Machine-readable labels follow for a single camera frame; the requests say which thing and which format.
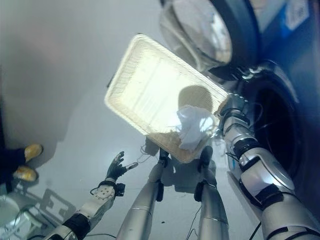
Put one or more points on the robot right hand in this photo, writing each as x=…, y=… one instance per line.
x=233, y=103

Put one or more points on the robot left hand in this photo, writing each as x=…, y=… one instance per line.
x=115, y=168

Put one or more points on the white cloth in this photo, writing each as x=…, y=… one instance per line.
x=191, y=130

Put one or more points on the cream plastic laundry basket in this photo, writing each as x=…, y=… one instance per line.
x=150, y=82

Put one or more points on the robot right silver arm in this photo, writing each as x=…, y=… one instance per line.
x=265, y=180

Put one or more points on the robot left silver arm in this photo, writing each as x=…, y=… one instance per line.
x=100, y=200

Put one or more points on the dark blue washing machine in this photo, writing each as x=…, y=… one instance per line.
x=282, y=105

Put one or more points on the round glass washing machine door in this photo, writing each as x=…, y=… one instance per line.
x=200, y=30

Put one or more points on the robot left silver leg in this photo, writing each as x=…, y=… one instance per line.
x=143, y=200

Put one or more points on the robot silver leg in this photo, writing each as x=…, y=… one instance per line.
x=211, y=200
x=143, y=200

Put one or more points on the person's yellow shoe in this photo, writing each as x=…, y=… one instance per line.
x=25, y=173
x=33, y=152

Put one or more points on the robot right silver leg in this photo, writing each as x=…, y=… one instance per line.
x=211, y=200

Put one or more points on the person's leg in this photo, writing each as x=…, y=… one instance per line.
x=10, y=165

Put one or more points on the white label sticker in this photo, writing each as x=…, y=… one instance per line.
x=296, y=12

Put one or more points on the white round container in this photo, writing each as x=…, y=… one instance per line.
x=10, y=212

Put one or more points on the grey metal frame stand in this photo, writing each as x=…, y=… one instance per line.
x=53, y=203

